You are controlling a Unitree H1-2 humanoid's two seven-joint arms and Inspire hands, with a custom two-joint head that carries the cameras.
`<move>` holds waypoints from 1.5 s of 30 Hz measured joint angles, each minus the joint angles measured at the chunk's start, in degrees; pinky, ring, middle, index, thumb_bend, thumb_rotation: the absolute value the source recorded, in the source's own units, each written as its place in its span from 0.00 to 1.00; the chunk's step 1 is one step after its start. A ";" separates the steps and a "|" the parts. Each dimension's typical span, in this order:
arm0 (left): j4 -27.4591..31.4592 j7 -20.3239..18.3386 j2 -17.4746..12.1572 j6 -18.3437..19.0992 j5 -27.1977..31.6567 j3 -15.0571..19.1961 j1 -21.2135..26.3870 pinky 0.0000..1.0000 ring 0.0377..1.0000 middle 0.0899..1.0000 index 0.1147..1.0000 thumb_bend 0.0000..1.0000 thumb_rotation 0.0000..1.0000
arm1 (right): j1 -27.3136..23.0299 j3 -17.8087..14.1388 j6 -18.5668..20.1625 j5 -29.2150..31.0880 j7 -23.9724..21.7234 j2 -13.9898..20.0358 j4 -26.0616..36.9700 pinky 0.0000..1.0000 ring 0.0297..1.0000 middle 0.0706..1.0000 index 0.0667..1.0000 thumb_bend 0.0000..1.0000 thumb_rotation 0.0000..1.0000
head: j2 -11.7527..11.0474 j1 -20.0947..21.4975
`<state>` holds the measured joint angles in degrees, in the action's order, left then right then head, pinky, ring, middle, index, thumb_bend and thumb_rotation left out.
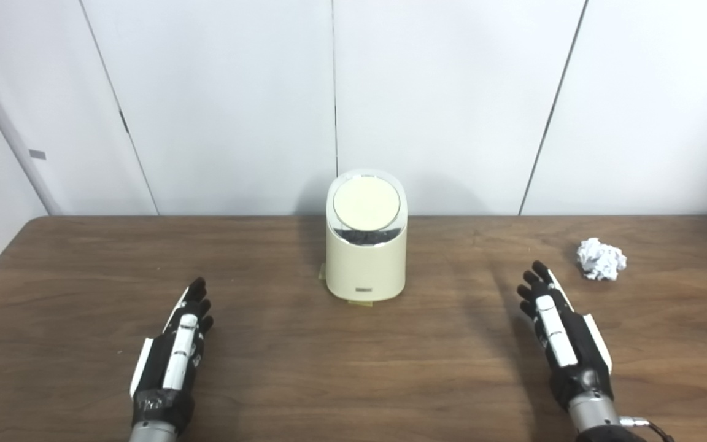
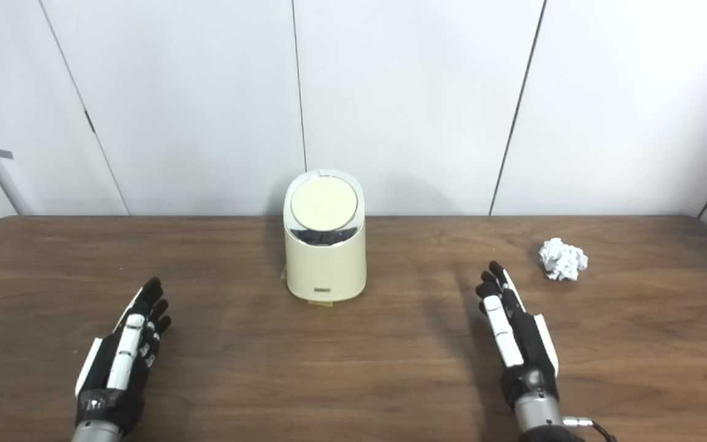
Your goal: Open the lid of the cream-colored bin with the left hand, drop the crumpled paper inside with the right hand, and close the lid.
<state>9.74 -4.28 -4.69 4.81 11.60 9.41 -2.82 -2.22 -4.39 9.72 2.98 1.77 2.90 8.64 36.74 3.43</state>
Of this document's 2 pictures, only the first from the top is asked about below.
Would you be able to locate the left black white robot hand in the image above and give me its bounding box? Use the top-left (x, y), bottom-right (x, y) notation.
top-left (129, 277), bottom-right (215, 425)

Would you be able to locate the white paper ball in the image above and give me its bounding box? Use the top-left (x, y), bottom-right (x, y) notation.
top-left (576, 238), bottom-right (628, 282)

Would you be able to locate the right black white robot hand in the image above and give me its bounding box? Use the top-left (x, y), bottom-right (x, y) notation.
top-left (516, 261), bottom-right (615, 412)

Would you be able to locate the cream-colored bin body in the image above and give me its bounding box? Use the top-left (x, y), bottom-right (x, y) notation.
top-left (325, 169), bottom-right (408, 303)

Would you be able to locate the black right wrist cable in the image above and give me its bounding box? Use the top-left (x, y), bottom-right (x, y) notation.
top-left (620, 416), bottom-right (676, 442)

